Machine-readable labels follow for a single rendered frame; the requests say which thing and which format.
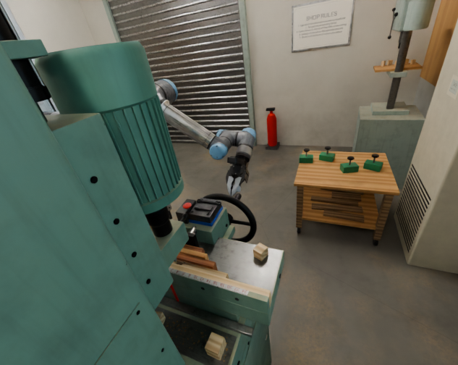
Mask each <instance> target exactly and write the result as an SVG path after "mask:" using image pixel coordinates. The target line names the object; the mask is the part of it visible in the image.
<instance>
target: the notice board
mask: <svg viewBox="0 0 458 365"><path fill-rule="evenodd" d="M354 6H355V0H320V1H313V2H309V3H305V4H298V5H295V6H292V52H297V51H307V50H313V49H324V48H331V47H336V46H347V45H349V42H350V36H351V30H352V19H353V13H354Z"/></svg>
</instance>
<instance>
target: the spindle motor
mask: <svg viewBox="0 0 458 365"><path fill-rule="evenodd" d="M35 68H36V69H37V71H38V73H39V75H40V77H41V79H42V80H43V82H44V84H45V85H46V86H47V88H48V90H49V92H50V94H51V98H52V99H53V101H54V103H55V105H56V108H57V109H58V110H59V113H60V114H85V113H99V114H101V116H102V118H103V121H104V123H105V125H106V128H107V130H108V132H109V135H110V136H111V139H112V141H113V143H114V146H115V148H116V151H117V153H118V155H119V158H120V159H121V161H122V164H123V166H124V169H125V171H126V173H127V176H128V178H129V179H130V182H131V184H132V187H133V189H134V191H135V194H136V196H137V199H138V201H139V202H140V205H141V207H142V209H143V212H144V214H145V215H146V214H150V213H153V212H155V211H158V210H160V209H162V208H164V207H165V206H168V205H169V204H170V203H172V202H173V201H175V200H176V199H177V198H178V197H179V195H180V194H181V193H182V191H183V189H184V182H183V179H182V175H181V172H180V169H179V165H178V162H177V158H176V155H175V152H174V147H173V145H172V141H171V138H170V134H169V130H168V127H167V124H166V120H165V117H164V113H163V110H162V107H161V103H160V100H159V97H158V95H157V93H158V92H157V90H156V85H155V83H154V79H153V75H152V72H151V69H150V65H149V62H148V58H147V55H146V52H145V48H144V47H143V46H142V44H141V43H140V42H139V41H125V42H118V43H106V44H100V45H94V46H84V47H79V48H74V49H66V50H61V51H54V52H50V53H48V56H43V57H39V58H35Z"/></svg>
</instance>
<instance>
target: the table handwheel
mask: <svg viewBox="0 0 458 365"><path fill-rule="evenodd" d="M204 198H209V199H214V200H222V201H227V202H229V203H231V204H234V205H235V206H236V207H238V208H239V209H241V210H242V211H243V212H244V213H245V215H246V216H247V218H248V220H249V222H244V221H239V220H235V219H233V217H232V215H231V214H229V213H227V214H228V218H229V225H231V223H232V224H239V225H247V226H250V231H249V233H248V234H247V235H246V236H244V237H243V238H232V240H237V241H241V242H245V243H247V242H249V241H250V240H252V239H253V237H254V236H255V234H256V230H257V223H256V220H255V217H254V215H253V213H252V212H251V210H250V209H249V208H248V207H247V206H246V205H245V204H244V203H243V202H241V201H240V200H238V199H237V198H235V197H233V196H229V195H227V194H223V193H212V194H209V195H206V196H204Z"/></svg>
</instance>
